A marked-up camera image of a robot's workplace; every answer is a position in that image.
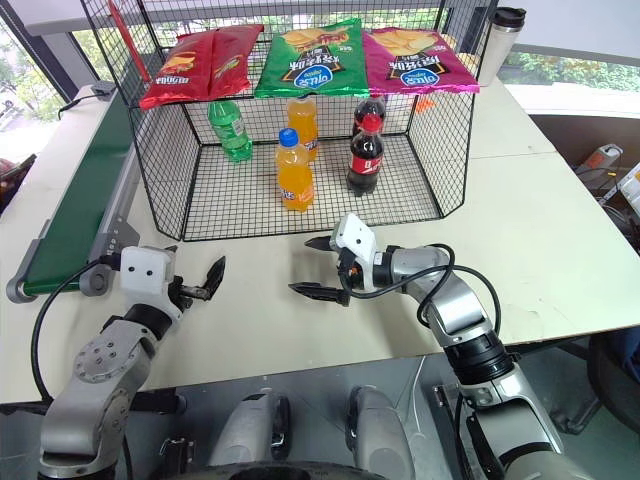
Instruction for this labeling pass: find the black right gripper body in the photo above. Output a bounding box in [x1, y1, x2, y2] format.
[337, 248, 364, 306]

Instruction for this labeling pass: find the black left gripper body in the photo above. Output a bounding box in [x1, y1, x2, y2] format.
[167, 274, 194, 311]

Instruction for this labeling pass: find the green conveyor belt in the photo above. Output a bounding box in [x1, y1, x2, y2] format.
[5, 86, 144, 305]

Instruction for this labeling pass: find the orange soda bottle blue cap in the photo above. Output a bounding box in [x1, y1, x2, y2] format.
[274, 128, 316, 214]

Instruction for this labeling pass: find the cola bottle red cap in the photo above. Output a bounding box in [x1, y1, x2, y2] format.
[345, 113, 387, 197]

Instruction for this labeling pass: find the green soda bottle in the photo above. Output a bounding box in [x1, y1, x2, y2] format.
[206, 99, 254, 163]

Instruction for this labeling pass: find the grey rounded robot leg cover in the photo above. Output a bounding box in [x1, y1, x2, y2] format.
[206, 391, 292, 471]
[346, 386, 417, 480]

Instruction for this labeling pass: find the dark red object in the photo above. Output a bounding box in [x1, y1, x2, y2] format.
[0, 153, 39, 217]

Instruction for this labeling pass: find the red chips bag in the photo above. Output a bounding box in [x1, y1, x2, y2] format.
[138, 33, 217, 112]
[203, 24, 265, 102]

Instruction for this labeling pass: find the green chips bag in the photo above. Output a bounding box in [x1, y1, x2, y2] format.
[254, 18, 372, 99]

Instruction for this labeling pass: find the magenta chips bag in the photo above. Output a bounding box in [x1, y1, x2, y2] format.
[361, 28, 481, 96]

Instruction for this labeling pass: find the red rod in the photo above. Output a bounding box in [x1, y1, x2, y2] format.
[106, 0, 152, 82]

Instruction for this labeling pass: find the white tumbler black lid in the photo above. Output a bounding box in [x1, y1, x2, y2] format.
[476, 6, 528, 87]

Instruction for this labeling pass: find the box of cluttered tools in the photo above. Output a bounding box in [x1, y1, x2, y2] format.
[573, 141, 640, 214]

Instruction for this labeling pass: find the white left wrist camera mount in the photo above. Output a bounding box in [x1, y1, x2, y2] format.
[119, 245, 184, 322]

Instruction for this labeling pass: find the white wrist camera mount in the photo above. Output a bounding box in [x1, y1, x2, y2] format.
[119, 245, 184, 322]
[329, 213, 387, 292]

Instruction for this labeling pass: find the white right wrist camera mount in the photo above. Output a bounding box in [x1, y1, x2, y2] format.
[329, 213, 387, 292]

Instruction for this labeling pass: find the black wire mesh shelf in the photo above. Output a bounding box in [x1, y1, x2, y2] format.
[79, 0, 501, 244]

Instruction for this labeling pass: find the thin white cable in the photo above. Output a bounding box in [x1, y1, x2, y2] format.
[411, 354, 427, 437]

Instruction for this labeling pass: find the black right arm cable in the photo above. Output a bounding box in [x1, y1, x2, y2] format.
[349, 244, 502, 342]

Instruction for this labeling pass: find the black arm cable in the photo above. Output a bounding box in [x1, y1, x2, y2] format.
[30, 262, 124, 402]
[349, 244, 502, 342]

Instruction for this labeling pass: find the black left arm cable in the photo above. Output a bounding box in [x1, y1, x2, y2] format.
[30, 262, 124, 402]

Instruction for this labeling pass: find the black adapter cable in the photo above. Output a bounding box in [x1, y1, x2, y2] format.
[56, 93, 102, 122]

